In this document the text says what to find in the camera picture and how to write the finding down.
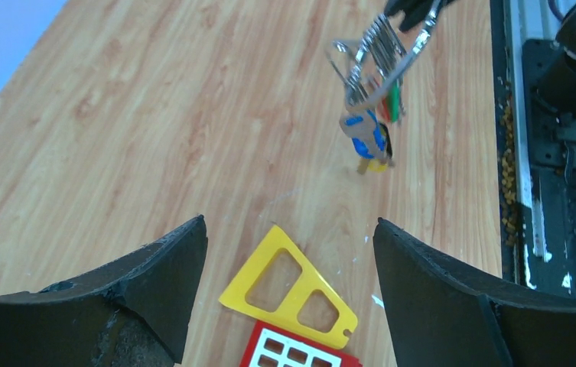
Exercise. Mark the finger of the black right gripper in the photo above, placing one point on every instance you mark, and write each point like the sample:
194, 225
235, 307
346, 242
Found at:
415, 11

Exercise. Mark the yellow plastic triangle frame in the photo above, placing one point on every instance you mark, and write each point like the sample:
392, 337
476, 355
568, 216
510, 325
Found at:
285, 316

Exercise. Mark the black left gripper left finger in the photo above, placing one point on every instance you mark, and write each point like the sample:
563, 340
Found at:
133, 311

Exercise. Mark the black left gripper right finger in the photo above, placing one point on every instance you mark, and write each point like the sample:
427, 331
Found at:
442, 311

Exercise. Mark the large metal keyring with tags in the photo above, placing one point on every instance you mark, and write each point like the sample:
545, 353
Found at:
375, 65

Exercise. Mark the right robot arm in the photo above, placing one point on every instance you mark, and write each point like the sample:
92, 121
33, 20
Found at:
548, 81

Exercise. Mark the red window block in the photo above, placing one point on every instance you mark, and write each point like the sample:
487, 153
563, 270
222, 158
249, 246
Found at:
269, 345

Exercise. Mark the blue tagged key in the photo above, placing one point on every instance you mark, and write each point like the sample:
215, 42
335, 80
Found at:
364, 131

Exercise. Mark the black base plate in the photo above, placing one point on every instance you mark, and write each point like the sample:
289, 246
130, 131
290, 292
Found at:
537, 167

